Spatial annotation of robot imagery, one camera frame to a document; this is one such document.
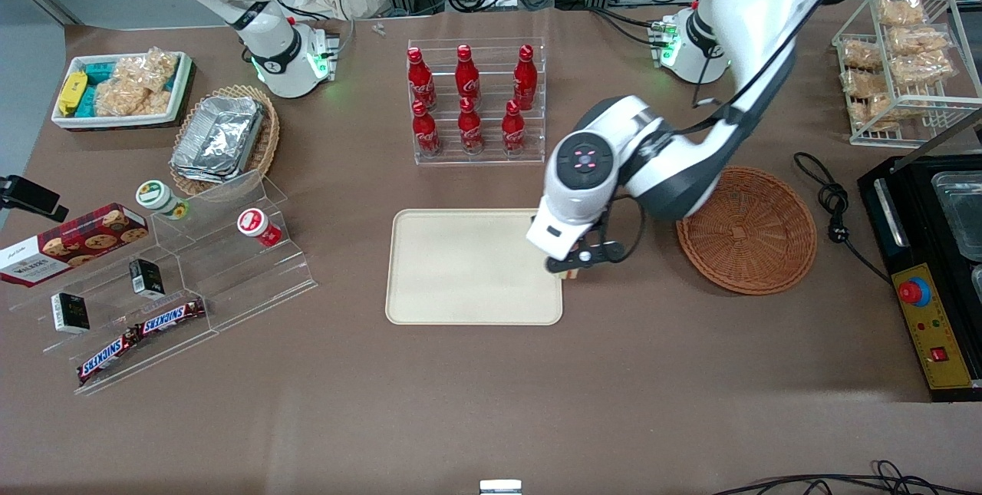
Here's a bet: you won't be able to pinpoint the beige rectangular tray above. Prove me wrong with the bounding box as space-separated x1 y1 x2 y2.
385 208 564 326

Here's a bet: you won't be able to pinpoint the brown round wicker basket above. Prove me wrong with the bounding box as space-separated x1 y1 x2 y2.
676 166 818 296

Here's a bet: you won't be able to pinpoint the light oval wicker basket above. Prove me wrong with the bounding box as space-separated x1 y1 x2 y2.
170 84 281 196

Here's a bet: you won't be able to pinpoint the clear acrylic bottle rack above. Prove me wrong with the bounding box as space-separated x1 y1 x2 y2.
407 38 546 166

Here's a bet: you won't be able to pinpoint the red cola bottle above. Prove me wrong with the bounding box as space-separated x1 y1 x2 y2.
455 44 481 104
502 100 527 154
406 46 438 112
457 97 485 155
411 100 442 157
512 44 538 111

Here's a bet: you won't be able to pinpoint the red lid cup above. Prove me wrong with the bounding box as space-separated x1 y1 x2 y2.
237 208 283 248

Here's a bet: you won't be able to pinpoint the clear acrylic stepped display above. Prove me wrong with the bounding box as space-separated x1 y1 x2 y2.
8 169 318 396

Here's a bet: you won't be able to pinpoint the clear fried snack bag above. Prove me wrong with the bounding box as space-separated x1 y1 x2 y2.
877 0 927 26
888 25 951 57
842 40 883 70
890 54 956 85
842 69 883 99
863 94 902 131

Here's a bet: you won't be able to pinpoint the stacked foil containers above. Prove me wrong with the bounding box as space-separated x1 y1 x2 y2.
170 96 265 185

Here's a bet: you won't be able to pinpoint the black machine yellow panel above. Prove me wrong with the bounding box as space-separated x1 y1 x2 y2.
858 151 982 402

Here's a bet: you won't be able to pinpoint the silver metal bar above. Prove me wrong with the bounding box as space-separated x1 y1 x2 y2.
890 107 982 173

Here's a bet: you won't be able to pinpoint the brown snickers bar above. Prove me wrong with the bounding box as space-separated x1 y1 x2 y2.
137 298 208 337
77 328 143 386

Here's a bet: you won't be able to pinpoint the green lid cup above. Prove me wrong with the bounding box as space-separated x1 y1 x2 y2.
137 180 190 221

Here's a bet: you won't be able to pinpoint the small black white box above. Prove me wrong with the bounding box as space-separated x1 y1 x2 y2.
51 292 91 335
129 258 165 299

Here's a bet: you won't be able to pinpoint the white rectangular snack bin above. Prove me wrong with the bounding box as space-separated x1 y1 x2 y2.
51 51 193 130

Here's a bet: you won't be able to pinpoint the red tartan cookie box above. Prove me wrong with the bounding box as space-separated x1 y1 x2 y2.
0 203 149 288

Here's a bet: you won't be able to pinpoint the yellow snack packet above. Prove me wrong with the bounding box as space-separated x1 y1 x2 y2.
58 71 88 115

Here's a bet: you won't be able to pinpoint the black clamp device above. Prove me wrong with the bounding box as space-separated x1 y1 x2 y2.
0 175 68 222

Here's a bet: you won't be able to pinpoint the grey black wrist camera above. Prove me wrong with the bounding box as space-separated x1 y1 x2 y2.
546 228 626 275

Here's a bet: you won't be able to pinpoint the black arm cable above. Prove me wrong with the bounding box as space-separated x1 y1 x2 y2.
693 0 825 135

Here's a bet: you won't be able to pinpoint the black power cable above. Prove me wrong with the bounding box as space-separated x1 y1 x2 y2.
793 151 895 285

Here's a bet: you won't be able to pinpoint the black floor cables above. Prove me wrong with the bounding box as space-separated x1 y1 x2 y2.
710 460 982 495

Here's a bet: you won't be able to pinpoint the white wire rack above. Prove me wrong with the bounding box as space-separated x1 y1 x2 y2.
832 0 982 148

